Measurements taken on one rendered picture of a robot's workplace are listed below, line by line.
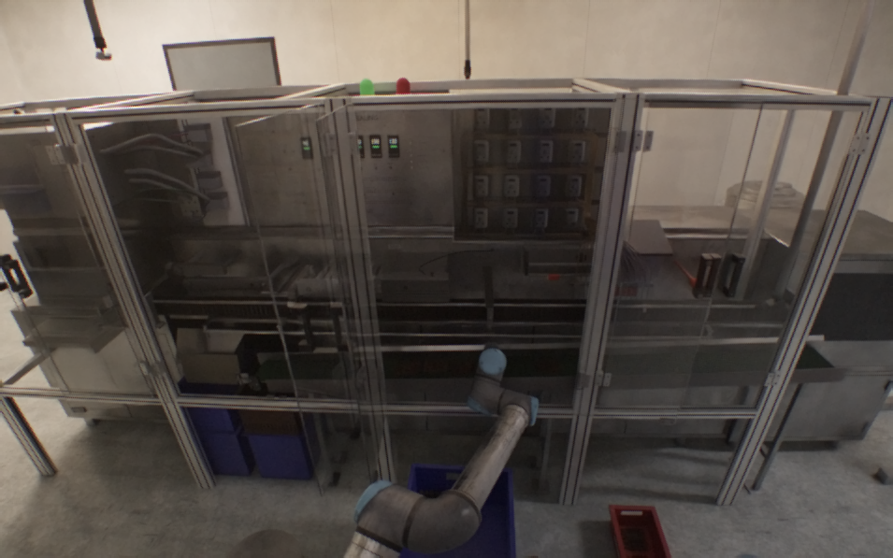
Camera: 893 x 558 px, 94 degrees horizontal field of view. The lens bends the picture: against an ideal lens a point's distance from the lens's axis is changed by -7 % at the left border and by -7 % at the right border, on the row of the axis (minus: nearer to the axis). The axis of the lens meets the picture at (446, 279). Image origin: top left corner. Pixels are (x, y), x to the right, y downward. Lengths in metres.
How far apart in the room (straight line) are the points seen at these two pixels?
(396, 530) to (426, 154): 1.44
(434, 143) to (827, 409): 2.30
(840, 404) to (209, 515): 3.09
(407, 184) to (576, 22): 3.09
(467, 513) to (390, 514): 0.17
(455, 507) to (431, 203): 1.34
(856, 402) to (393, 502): 2.39
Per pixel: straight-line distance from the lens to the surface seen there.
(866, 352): 2.75
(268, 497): 2.52
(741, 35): 5.28
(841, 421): 2.99
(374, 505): 1.13
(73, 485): 3.09
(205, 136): 2.21
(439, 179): 2.01
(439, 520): 1.09
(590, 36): 4.79
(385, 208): 2.08
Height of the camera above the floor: 1.89
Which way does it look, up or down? 27 degrees down
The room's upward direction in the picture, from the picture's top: 2 degrees counter-clockwise
